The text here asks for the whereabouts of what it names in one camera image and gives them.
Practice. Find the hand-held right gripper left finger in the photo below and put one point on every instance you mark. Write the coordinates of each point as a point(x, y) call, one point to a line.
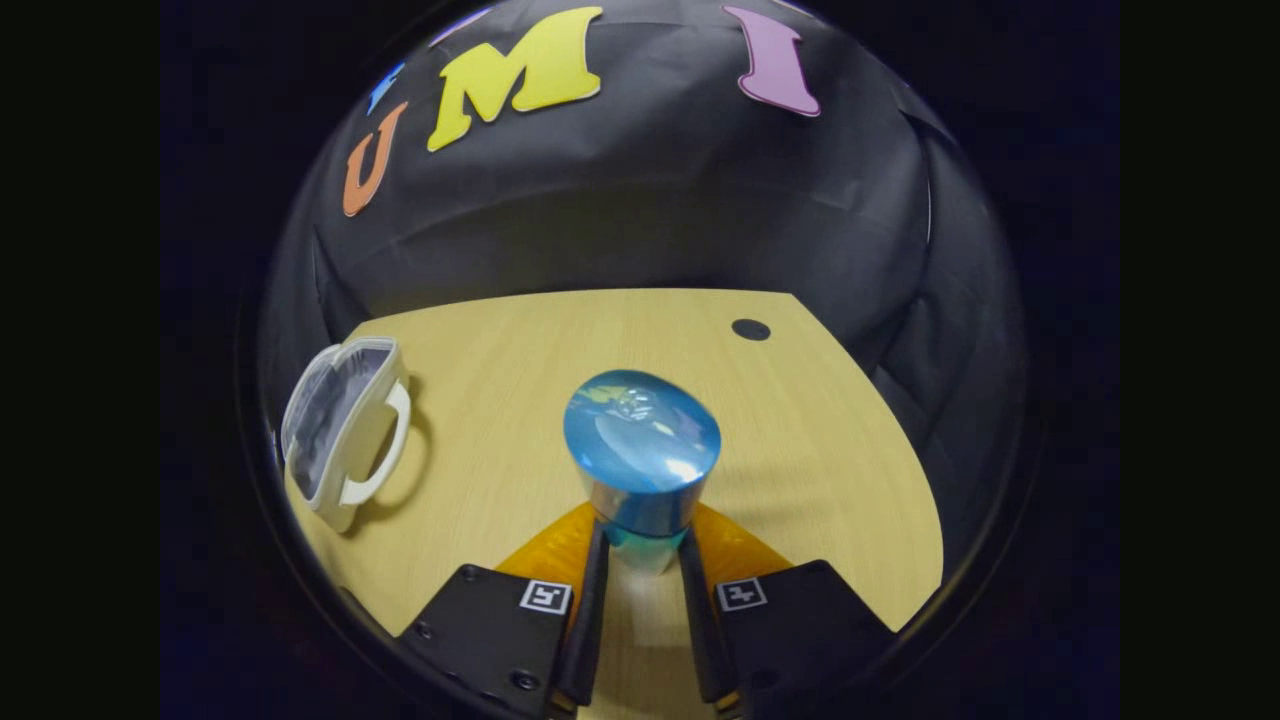
point(480, 630)

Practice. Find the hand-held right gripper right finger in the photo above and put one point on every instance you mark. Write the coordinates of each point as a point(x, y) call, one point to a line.
point(800, 630)

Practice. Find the blue capped bottle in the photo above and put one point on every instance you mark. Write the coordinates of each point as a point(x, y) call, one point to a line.
point(640, 450)

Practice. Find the white suitcase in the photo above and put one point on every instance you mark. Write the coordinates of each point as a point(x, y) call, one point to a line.
point(340, 420)

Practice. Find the black backdrop cloth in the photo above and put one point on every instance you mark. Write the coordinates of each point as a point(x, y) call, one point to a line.
point(650, 200)

